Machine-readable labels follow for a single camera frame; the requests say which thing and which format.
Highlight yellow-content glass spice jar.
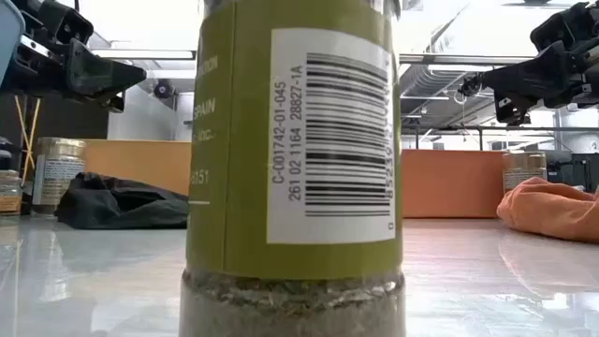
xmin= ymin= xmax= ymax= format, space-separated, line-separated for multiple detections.
xmin=502 ymin=152 xmax=548 ymax=195

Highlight black cloth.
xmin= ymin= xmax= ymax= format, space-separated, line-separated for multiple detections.
xmin=54 ymin=171 xmax=191 ymax=231

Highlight black round ceiling fixture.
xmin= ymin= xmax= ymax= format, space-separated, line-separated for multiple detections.
xmin=153 ymin=79 xmax=177 ymax=100

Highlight orange-label glass spice jar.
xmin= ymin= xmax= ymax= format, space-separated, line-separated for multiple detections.
xmin=0 ymin=168 xmax=23 ymax=215

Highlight black metal railing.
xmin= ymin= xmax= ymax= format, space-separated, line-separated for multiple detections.
xmin=402 ymin=124 xmax=599 ymax=152

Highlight black background equipment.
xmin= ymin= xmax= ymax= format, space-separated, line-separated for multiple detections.
xmin=545 ymin=152 xmax=599 ymax=194

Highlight orange cloth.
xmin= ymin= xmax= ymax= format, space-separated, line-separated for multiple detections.
xmin=496 ymin=176 xmax=599 ymax=244

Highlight black wall panel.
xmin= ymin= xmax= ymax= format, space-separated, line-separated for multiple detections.
xmin=0 ymin=92 xmax=110 ymax=142

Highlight yellow thin rods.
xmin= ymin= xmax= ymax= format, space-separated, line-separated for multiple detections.
xmin=13 ymin=95 xmax=42 ymax=186

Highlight orange plastic bin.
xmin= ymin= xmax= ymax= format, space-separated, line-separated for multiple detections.
xmin=83 ymin=139 xmax=507 ymax=220

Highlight large green-label spice jar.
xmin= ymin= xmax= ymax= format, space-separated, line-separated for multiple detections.
xmin=178 ymin=0 xmax=407 ymax=337

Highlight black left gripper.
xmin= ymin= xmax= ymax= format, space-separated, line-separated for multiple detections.
xmin=2 ymin=27 xmax=148 ymax=113

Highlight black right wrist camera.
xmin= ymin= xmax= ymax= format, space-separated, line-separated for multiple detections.
xmin=530 ymin=2 xmax=593 ymax=52

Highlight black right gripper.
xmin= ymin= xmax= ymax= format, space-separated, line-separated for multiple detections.
xmin=460 ymin=37 xmax=599 ymax=126

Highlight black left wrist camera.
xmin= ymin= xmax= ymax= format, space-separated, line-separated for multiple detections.
xmin=39 ymin=0 xmax=95 ymax=46

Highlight blue plastic bin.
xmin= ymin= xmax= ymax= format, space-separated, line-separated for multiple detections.
xmin=0 ymin=0 xmax=26 ymax=86

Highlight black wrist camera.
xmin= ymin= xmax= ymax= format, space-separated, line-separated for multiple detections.
xmin=530 ymin=2 xmax=593 ymax=52
xmin=39 ymin=0 xmax=95 ymax=46

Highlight white-label glass spice jar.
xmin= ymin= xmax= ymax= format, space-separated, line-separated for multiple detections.
xmin=31 ymin=137 xmax=88 ymax=215

